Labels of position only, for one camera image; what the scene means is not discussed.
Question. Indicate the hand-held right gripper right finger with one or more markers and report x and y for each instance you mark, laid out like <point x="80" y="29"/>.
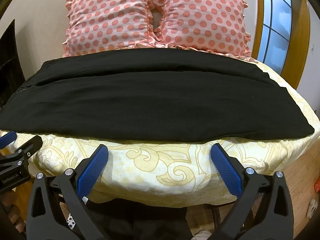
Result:
<point x="226" y="170"/>

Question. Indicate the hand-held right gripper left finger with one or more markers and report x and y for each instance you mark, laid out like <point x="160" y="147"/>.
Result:
<point x="92" y="170"/>

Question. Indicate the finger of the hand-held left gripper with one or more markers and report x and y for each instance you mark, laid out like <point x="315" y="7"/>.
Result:
<point x="31" y="146"/>
<point x="7" y="139"/>

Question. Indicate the black pants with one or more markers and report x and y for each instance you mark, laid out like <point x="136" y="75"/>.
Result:
<point x="150" y="100"/>

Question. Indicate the yellow patterned bedspread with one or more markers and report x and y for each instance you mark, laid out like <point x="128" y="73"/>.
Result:
<point x="162" y="165"/>

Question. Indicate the white patterned slipper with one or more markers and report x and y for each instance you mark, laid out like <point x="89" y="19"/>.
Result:
<point x="312" y="208"/>

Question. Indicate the wooden framed window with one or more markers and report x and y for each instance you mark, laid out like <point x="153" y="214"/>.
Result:
<point x="275" y="30"/>

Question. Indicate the pink polka dot pillow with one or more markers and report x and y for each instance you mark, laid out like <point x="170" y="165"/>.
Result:
<point x="205" y="17"/>
<point x="110" y="17"/>

